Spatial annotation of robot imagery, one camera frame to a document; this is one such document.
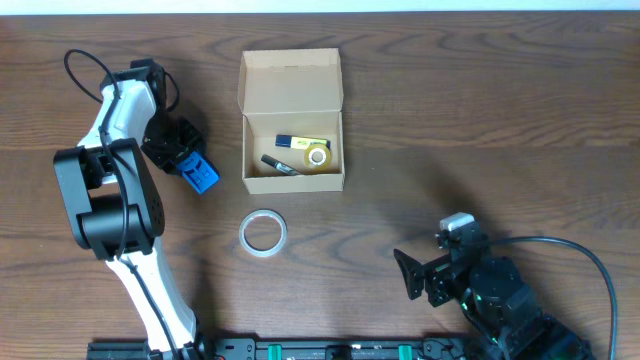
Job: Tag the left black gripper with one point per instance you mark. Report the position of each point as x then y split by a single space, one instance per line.
167 158

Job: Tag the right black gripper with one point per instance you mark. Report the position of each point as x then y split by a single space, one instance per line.
438 272

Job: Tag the blue plastic block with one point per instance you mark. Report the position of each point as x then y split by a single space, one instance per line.
198 172

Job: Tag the black white marker pen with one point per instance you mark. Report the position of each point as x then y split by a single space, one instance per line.
279 166

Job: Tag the yellow blue highlighter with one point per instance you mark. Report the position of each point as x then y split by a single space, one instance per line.
299 142

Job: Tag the large clear tape roll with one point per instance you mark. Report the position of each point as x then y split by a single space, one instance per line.
263 233

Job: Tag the brown cardboard box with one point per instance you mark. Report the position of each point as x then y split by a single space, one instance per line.
293 92

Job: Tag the small yellow tape roll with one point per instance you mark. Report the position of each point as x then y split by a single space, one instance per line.
317 157

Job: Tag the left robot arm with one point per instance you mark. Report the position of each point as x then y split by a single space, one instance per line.
115 211

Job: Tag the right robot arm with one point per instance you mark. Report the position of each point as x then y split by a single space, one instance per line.
492 297

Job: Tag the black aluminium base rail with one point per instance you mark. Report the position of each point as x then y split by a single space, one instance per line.
283 349

